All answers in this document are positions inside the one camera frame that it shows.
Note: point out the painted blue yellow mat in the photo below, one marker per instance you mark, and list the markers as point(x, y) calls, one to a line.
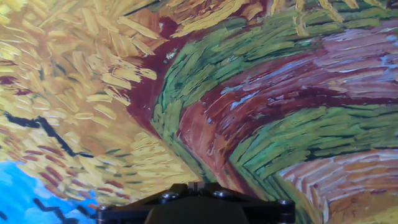
point(217, 93)

